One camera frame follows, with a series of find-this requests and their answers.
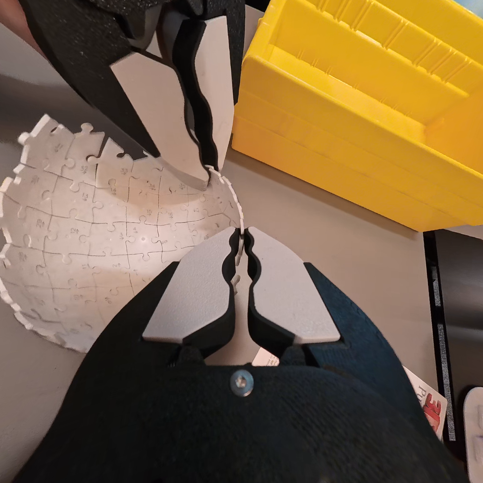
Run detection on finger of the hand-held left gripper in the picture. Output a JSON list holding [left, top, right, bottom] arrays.
[[174, 14, 234, 170], [109, 50, 212, 191]]

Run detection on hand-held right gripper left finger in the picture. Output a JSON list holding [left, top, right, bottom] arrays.
[[141, 226, 242, 355]]

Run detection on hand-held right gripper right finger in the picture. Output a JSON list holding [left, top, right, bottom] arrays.
[[243, 226, 341, 357]]

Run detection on white puzzle ball half shell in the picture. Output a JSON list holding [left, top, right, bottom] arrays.
[[0, 114, 246, 353]]

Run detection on person's left forearm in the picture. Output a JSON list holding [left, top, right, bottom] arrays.
[[0, 0, 50, 57]]

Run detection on white puzzle instruction leaflet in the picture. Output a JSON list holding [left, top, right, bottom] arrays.
[[252, 347, 448, 440]]

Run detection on stacked yellow plastic bins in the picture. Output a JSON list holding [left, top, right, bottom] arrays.
[[231, 0, 483, 231]]

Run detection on black table edge strip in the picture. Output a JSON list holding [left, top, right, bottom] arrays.
[[423, 231, 457, 442]]

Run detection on dark glossy panel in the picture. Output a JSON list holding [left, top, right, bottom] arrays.
[[434, 228, 483, 387]]

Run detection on white plastic tray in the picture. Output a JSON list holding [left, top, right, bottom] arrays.
[[462, 385, 483, 453]]

